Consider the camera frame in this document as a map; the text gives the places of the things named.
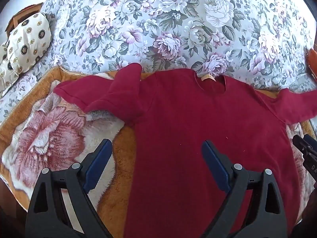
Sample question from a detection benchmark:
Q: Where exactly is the dark red sweater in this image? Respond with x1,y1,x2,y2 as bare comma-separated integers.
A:
53,63,317,238

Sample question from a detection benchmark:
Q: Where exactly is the orange-brown object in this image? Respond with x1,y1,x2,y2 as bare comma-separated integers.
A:
306,47,317,78

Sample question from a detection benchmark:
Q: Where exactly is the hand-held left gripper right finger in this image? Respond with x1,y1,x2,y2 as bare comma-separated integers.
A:
201,140,289,238

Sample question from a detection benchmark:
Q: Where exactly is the wooden chair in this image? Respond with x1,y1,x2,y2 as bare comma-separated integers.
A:
5,2,44,34

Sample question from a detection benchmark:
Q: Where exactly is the cream medallion print pillow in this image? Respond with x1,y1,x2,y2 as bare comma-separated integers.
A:
0,42,19,98
6,12,53,75

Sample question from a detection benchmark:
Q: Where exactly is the orange fleece flower blanket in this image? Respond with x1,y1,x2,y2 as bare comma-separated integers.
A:
0,67,317,238

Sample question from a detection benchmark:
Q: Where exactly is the floral bedspread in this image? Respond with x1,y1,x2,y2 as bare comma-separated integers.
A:
0,0,317,126

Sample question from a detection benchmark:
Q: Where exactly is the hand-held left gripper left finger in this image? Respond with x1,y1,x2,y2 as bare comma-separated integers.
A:
25,139,114,238

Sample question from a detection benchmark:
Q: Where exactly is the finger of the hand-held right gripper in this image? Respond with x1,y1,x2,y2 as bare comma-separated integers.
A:
292,135,317,179
304,134,317,150

